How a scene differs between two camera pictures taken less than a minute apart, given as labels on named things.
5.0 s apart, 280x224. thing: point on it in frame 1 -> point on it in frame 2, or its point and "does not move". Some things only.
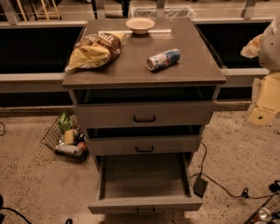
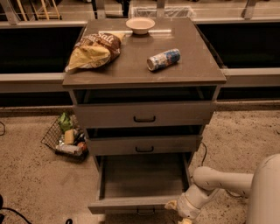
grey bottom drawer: [145, 184] does not move
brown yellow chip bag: [94, 50] does not move
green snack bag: [65, 122] does not move
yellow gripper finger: [252, 48] -> [171, 205]
